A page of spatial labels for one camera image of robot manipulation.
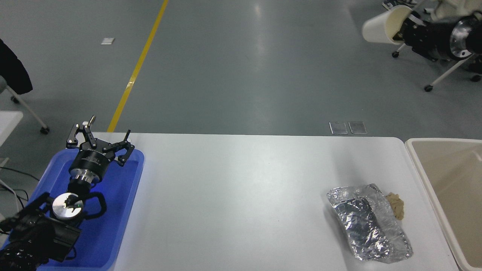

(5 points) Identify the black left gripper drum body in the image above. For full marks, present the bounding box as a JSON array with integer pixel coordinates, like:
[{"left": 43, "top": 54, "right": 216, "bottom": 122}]
[{"left": 69, "top": 147, "right": 113, "bottom": 178}]

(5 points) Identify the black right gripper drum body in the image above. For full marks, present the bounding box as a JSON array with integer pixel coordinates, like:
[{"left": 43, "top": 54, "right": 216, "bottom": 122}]
[{"left": 416, "top": 18, "right": 455, "bottom": 61}]

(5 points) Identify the white paper cup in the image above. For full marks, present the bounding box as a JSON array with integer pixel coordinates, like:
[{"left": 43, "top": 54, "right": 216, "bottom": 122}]
[{"left": 362, "top": 5, "right": 413, "bottom": 45}]

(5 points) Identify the white office chair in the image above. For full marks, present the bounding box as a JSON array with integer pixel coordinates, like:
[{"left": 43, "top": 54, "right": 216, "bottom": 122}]
[{"left": 392, "top": 0, "right": 482, "bottom": 92}]

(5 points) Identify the blue plastic tray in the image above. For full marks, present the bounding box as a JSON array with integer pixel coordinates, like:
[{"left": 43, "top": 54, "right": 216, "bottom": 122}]
[{"left": 0, "top": 148, "right": 145, "bottom": 271}]

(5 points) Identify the grey chair with castors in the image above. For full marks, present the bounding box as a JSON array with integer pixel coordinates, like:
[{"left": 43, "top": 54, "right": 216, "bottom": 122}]
[{"left": 0, "top": 76, "right": 50, "bottom": 134}]

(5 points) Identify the small white table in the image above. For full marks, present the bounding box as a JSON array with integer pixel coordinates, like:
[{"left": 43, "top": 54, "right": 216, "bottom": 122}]
[{"left": 0, "top": 112, "right": 24, "bottom": 147}]

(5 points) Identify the large pale bin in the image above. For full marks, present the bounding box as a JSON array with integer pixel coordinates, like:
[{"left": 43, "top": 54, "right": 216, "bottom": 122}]
[{"left": 405, "top": 138, "right": 482, "bottom": 271}]

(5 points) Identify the crumpled tan paper ball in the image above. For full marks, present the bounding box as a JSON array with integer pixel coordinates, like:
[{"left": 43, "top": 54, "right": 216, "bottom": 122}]
[{"left": 384, "top": 193, "right": 405, "bottom": 220}]

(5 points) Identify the crumpled silver foil tray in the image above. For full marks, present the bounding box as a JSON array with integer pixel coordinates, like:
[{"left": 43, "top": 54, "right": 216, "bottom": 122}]
[{"left": 326, "top": 184, "right": 414, "bottom": 262}]

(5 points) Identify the thin black cable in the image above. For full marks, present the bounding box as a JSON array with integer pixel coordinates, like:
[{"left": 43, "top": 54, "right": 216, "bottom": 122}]
[{"left": 0, "top": 166, "right": 40, "bottom": 182}]

